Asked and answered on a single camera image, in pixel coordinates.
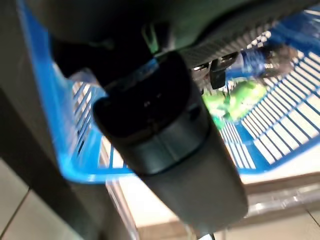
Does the small pepsi cola bottle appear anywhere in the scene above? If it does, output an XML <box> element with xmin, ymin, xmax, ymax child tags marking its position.
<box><xmin>237</xmin><ymin>46</ymin><xmax>295</xmax><ymax>76</ymax></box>

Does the black base shelf board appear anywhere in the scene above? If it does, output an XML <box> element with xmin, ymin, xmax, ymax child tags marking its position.
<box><xmin>243</xmin><ymin>172</ymin><xmax>320</xmax><ymax>216</ymax></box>

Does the blue plastic shopping basket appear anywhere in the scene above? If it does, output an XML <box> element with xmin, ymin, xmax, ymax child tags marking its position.
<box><xmin>16</xmin><ymin>0</ymin><xmax>320</xmax><ymax>186</ymax></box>

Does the green sprite bottle yellow cap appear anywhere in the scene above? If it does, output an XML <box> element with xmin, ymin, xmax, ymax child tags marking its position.
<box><xmin>202</xmin><ymin>92</ymin><xmax>241</xmax><ymax>130</ymax></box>

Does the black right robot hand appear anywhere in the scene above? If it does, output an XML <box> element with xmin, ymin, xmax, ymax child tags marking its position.
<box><xmin>47</xmin><ymin>0</ymin><xmax>305</xmax><ymax>232</ymax></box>

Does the green soda can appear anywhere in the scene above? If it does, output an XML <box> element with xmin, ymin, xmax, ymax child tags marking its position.
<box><xmin>229</xmin><ymin>80</ymin><xmax>267</xmax><ymax>118</ymax></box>

